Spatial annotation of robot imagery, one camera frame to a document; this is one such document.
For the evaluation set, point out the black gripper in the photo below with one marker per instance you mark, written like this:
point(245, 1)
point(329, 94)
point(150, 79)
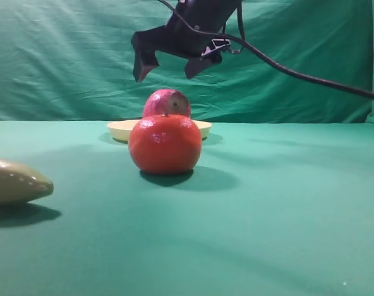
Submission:
point(179, 37)

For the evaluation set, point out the red apple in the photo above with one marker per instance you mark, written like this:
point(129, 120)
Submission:
point(170, 101)

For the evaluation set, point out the pale yellow plate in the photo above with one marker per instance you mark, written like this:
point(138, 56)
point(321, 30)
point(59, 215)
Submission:
point(121, 130)

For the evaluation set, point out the orange tangerine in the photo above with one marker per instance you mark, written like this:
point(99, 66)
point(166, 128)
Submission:
point(166, 144)

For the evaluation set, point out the green backdrop cloth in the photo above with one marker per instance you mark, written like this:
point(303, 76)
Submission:
point(73, 60)

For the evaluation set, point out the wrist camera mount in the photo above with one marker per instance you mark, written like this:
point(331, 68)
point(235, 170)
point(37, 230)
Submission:
point(217, 46)

